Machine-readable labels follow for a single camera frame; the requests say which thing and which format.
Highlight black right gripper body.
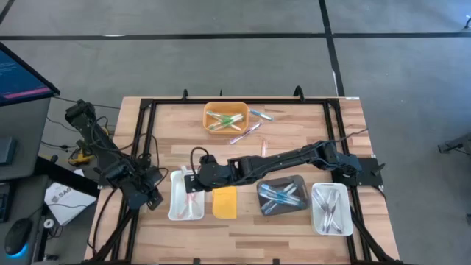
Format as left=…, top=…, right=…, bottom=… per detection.
left=183, top=172, right=208, bottom=194

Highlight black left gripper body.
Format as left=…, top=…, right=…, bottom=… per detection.
left=146, top=188, right=166, bottom=212

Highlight clear plastic bags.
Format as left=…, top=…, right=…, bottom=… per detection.
left=185, top=193, right=196, bottom=219
left=249, top=108, right=275, bottom=122

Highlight green toothbrush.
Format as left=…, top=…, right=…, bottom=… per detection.
left=210, top=118, right=244, bottom=133
left=205, top=110, right=243, bottom=132
left=207, top=113, right=245, bottom=132

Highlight blue toothbrush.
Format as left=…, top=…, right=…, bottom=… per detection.
left=261, top=185, right=298, bottom=215
left=259, top=185, right=291, bottom=203
left=259, top=183, right=305, bottom=207
left=263, top=198, right=284, bottom=216
left=272, top=183, right=300, bottom=207

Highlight white plastic bin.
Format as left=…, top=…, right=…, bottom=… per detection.
left=311, top=182, right=355, bottom=236
left=167, top=169, right=206, bottom=222

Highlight yellow folded cloth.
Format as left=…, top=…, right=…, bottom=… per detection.
left=211, top=185, right=238, bottom=220

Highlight orange plastic bin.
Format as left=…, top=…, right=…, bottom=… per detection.
left=202, top=102, right=250, bottom=135

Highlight yellow hand tool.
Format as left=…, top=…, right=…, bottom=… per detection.
left=67, top=149, right=93, bottom=166

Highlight white paper booklet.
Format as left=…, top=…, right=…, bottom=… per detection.
left=43, top=168, right=98, bottom=227

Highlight grey translucent plastic bin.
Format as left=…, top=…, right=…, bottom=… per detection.
left=256, top=174, right=311, bottom=217

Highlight black computer mouse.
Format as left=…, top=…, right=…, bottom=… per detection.
left=4, top=217, right=35, bottom=257

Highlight dark grey computer desk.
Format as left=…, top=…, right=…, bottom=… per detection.
left=0, top=97, right=101, bottom=265

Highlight black computer keyboard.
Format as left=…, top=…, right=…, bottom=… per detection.
left=0, top=181, right=15, bottom=224

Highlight dark blue box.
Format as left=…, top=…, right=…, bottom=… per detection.
left=0, top=136, right=19, bottom=166

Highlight monitor with blue screen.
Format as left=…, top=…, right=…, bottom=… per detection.
left=0, top=41, right=61, bottom=108

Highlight black stand foot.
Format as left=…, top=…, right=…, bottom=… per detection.
left=436, top=131, right=471, bottom=155

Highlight black right camera cable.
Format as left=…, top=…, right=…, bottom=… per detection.
left=188, top=146, right=211, bottom=176

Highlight black camera cable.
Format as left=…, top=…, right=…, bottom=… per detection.
left=87, top=116, right=170, bottom=192
left=188, top=146, right=211, bottom=176

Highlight black left camera cable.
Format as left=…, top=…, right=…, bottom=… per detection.
left=87, top=116, right=170, bottom=192

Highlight thick black cable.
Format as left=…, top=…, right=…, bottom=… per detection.
left=85, top=185, right=122, bottom=258

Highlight black aluminium frame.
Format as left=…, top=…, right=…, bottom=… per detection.
left=83, top=85, right=402, bottom=265

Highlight thin black floor cable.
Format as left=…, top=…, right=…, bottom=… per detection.
left=52, top=95, right=122, bottom=111
left=46, top=116, right=80, bottom=134

